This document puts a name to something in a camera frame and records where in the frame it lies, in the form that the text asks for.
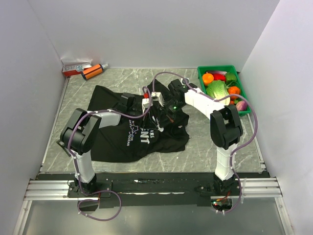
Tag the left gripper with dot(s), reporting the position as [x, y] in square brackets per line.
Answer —
[143, 111]

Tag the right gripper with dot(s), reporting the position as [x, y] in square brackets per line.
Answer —
[166, 114]

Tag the black printed t-shirt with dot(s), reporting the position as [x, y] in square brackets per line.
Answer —
[128, 142]

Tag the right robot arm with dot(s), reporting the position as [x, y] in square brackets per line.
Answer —
[225, 128]

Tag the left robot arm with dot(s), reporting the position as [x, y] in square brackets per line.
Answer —
[79, 134]

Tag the toy orange fruit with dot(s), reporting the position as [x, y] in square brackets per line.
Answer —
[207, 78]

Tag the green plastic tray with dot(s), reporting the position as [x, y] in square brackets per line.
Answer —
[223, 70]

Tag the toy napa cabbage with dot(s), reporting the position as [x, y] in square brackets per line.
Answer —
[217, 89]

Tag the toy red bell pepper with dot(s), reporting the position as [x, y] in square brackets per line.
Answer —
[220, 77]

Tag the orange cylindrical bottle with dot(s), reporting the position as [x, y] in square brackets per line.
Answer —
[93, 71]

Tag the toy orange bumpy pumpkin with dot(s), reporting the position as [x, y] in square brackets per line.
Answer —
[234, 90]

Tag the toy green bell pepper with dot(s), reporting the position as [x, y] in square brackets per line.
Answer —
[230, 78]

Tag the toy purple onion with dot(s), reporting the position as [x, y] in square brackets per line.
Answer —
[241, 106]

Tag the red white box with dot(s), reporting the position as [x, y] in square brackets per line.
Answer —
[75, 67]

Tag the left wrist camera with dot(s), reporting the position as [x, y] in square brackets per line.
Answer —
[146, 102]

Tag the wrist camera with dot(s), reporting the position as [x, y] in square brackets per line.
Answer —
[146, 102]
[157, 97]

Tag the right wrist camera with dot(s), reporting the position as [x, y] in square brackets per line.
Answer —
[157, 97]

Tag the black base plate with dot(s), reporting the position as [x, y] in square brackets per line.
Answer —
[110, 190]

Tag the aluminium rail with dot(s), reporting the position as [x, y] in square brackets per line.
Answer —
[38, 190]

